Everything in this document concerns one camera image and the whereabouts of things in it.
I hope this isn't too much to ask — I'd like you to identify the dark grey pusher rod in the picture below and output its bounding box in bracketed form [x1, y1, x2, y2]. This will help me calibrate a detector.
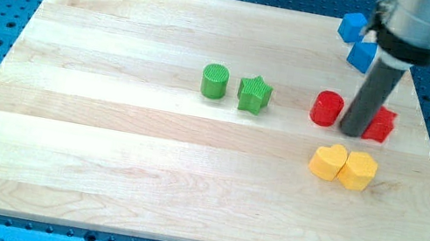
[339, 52, 408, 138]

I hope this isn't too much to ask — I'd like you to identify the red star block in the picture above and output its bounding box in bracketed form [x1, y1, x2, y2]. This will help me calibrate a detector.
[361, 107, 398, 142]

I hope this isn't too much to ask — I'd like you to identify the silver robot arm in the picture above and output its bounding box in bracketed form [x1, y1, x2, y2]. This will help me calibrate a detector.
[339, 0, 430, 138]

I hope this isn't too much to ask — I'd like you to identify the blue triangle block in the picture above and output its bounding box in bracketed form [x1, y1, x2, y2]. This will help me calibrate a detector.
[346, 42, 378, 74]

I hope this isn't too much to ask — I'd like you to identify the green star block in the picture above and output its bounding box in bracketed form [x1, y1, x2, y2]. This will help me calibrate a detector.
[237, 76, 273, 115]

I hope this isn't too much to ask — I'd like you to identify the blue cube block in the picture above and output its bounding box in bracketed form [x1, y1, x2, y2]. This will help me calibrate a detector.
[337, 12, 367, 43]

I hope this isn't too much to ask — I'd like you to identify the red cylinder block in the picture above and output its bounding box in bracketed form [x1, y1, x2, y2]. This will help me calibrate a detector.
[309, 90, 344, 127]

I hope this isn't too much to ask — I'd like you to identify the yellow hexagon block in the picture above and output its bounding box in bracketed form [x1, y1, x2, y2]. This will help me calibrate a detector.
[336, 151, 378, 191]

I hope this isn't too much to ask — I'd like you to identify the yellow heart block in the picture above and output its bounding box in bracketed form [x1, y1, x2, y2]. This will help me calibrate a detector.
[308, 144, 348, 182]

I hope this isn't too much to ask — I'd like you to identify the green cylinder block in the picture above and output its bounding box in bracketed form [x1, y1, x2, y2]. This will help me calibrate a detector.
[200, 64, 230, 100]

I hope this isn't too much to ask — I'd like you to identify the light wooden board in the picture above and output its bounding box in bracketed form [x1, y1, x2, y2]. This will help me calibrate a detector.
[0, 0, 430, 241]

